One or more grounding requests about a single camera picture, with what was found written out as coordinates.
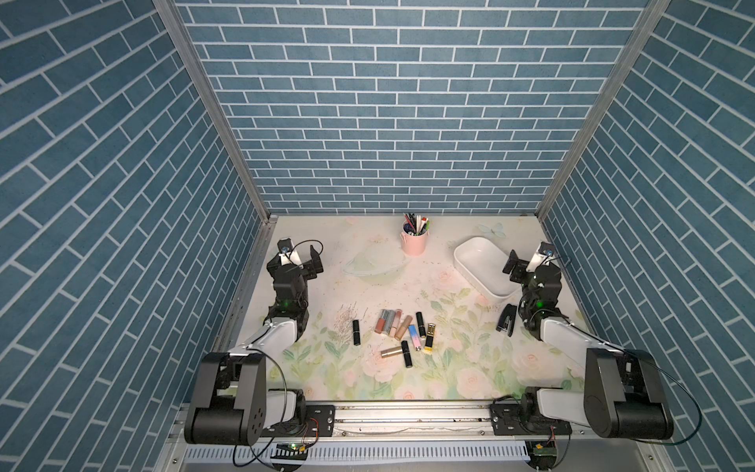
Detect pink pen cup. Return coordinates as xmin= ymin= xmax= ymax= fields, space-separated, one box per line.
xmin=400 ymin=231 xmax=429 ymax=257

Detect silver lip gloss tube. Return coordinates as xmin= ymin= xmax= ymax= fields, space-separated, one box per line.
xmin=383 ymin=310 xmax=395 ymax=336

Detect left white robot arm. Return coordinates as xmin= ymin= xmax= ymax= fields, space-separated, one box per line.
xmin=184 ymin=239 xmax=324 ymax=446

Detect white plastic storage box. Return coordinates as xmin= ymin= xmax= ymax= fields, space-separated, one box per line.
xmin=453 ymin=237 xmax=520 ymax=303

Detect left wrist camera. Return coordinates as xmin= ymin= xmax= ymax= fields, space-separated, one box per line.
xmin=277 ymin=238 xmax=302 ymax=266

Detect pens in cup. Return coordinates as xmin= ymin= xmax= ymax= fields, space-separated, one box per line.
xmin=403 ymin=214 xmax=430 ymax=236

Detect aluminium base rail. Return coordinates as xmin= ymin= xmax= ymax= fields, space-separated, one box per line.
xmin=170 ymin=399 xmax=656 ymax=444

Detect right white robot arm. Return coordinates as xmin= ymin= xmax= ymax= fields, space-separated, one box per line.
xmin=501 ymin=243 xmax=674 ymax=441

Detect pink lip gloss tube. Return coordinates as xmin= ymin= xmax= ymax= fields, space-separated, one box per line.
xmin=389 ymin=309 xmax=403 ymax=337

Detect black lipstick front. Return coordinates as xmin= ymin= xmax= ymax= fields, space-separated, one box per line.
xmin=401 ymin=340 xmax=413 ymax=369

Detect gold black lipstick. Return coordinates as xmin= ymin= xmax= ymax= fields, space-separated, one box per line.
xmin=424 ymin=323 xmax=436 ymax=352

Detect right green circuit board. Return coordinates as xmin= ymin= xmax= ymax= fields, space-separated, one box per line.
xmin=527 ymin=442 xmax=558 ymax=470

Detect tan lipstick tube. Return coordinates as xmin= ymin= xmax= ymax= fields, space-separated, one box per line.
xmin=394 ymin=316 xmax=413 ymax=340

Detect left green circuit board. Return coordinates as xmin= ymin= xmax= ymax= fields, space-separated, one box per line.
xmin=271 ymin=442 xmax=309 ymax=463

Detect silver gold lipstick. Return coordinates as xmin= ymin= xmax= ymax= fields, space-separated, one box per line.
xmin=381 ymin=346 xmax=403 ymax=358

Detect blue pink lipstick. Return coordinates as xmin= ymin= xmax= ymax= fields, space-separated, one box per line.
xmin=408 ymin=324 xmax=422 ymax=351

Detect floral table mat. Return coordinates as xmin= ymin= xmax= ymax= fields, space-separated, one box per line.
xmin=267 ymin=216 xmax=584 ymax=401

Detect green circuit board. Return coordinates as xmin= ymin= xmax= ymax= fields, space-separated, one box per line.
xmin=527 ymin=442 xmax=558 ymax=470
xmin=271 ymin=442 xmax=309 ymax=463

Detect red lip gloss tube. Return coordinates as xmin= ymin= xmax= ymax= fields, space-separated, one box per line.
xmin=375 ymin=309 xmax=387 ymax=334

